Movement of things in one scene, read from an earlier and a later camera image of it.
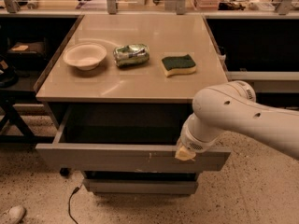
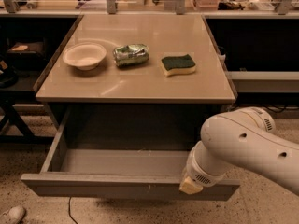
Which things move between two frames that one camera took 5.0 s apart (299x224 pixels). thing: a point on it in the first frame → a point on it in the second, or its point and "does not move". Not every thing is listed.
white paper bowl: [84, 56] does not move
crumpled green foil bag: [131, 55] does not move
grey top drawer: [124, 136] → [150, 174]
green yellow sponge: [172, 65] does not move
